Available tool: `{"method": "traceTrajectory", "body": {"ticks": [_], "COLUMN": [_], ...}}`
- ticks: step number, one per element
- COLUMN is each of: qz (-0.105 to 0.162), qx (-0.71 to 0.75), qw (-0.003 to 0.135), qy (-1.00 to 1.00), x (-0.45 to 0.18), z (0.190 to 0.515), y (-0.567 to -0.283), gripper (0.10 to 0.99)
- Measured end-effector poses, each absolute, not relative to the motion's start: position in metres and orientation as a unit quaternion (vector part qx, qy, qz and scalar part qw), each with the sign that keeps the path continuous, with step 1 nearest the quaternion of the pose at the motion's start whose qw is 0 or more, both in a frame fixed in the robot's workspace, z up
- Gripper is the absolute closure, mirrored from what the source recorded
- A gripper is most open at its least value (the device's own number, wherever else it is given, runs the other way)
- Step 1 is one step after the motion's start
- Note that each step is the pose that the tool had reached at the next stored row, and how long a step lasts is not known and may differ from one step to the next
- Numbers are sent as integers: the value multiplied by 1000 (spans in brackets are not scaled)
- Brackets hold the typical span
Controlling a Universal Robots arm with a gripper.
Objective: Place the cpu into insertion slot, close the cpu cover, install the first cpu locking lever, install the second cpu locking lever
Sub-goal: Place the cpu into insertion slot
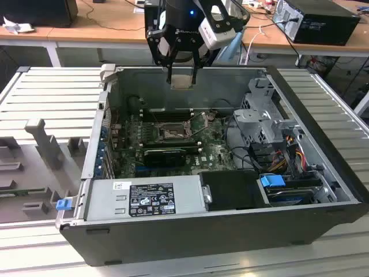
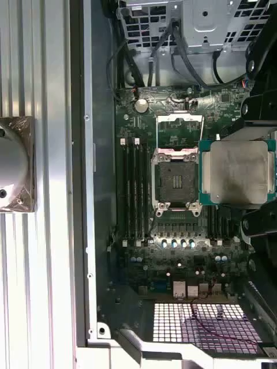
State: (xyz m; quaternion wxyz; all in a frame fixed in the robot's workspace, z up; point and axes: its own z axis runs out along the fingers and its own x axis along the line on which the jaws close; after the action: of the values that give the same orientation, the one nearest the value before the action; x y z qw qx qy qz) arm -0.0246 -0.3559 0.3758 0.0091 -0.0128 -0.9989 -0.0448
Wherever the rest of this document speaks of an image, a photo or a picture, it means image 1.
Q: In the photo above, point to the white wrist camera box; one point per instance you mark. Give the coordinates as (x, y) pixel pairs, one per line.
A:
(217, 33)

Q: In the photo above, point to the grey parts rack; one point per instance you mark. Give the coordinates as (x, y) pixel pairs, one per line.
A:
(34, 161)

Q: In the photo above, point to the blue case latch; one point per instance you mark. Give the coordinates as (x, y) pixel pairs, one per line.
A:
(63, 205)

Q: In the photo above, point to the silver CPU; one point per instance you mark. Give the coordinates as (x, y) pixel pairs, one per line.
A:
(181, 82)

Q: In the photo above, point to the large black box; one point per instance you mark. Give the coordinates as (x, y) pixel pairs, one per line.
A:
(37, 11)

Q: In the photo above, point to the grey power supply unit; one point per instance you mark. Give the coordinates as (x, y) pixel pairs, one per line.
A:
(101, 199)

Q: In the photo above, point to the crumpled white paper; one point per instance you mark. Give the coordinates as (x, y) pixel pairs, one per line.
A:
(17, 26)

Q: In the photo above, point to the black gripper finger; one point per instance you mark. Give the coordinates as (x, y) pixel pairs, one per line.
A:
(199, 59)
(154, 46)

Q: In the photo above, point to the CPU socket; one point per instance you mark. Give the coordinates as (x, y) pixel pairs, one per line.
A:
(173, 134)

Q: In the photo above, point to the black plastic shroud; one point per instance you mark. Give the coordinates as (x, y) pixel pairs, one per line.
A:
(230, 187)

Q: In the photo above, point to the black graphics card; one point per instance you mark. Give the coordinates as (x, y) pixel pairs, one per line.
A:
(164, 158)

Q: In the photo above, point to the green motherboard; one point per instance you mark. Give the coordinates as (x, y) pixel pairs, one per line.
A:
(213, 153)

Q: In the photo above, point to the black RAM slot bank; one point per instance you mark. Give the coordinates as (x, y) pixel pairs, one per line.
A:
(170, 145)
(167, 115)

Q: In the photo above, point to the black desktop computer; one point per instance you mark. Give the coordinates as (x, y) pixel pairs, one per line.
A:
(323, 26)

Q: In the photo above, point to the grey metal drive cage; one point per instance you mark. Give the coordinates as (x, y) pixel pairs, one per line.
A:
(259, 121)

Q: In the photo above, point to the green RAM stick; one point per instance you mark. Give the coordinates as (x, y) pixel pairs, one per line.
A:
(23, 191)

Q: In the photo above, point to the blue disk carrier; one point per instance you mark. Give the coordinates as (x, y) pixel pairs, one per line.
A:
(272, 183)

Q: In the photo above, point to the wooden desk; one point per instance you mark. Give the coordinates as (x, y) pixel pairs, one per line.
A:
(274, 37)
(95, 31)

